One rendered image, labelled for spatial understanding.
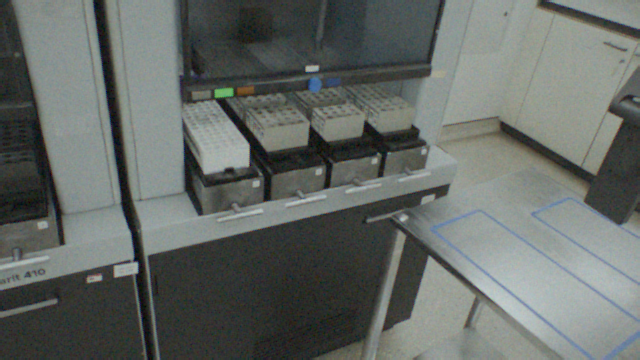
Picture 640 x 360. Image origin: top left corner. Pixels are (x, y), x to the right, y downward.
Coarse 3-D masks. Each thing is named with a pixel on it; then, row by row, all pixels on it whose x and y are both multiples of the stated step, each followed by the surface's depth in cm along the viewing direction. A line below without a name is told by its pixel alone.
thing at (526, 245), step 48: (480, 192) 104; (528, 192) 106; (576, 192) 108; (432, 240) 89; (480, 240) 90; (528, 240) 92; (576, 240) 93; (624, 240) 95; (384, 288) 102; (480, 288) 79; (528, 288) 80; (576, 288) 82; (624, 288) 83; (480, 336) 140; (528, 336) 73; (576, 336) 73; (624, 336) 74
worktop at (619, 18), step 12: (552, 0) 274; (564, 0) 268; (576, 0) 271; (588, 0) 275; (600, 0) 279; (612, 0) 283; (624, 0) 288; (636, 0) 291; (588, 12) 257; (600, 12) 252; (612, 12) 252; (624, 12) 255; (636, 12) 259; (624, 24) 242; (636, 24) 237
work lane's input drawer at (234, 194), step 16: (192, 160) 105; (192, 176) 103; (208, 176) 99; (224, 176) 100; (240, 176) 101; (256, 176) 103; (208, 192) 98; (224, 192) 100; (240, 192) 102; (256, 192) 104; (208, 208) 101; (224, 208) 103
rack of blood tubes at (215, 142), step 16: (192, 112) 113; (208, 112) 114; (192, 128) 107; (208, 128) 107; (224, 128) 108; (192, 144) 111; (208, 144) 101; (224, 144) 102; (240, 144) 103; (208, 160) 99; (224, 160) 101; (240, 160) 103
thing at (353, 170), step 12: (324, 156) 114; (336, 156) 112; (348, 156) 112; (360, 156) 114; (372, 156) 116; (336, 168) 112; (348, 168) 114; (360, 168) 116; (372, 168) 118; (336, 180) 114; (348, 180) 116; (360, 180) 118; (348, 192) 112
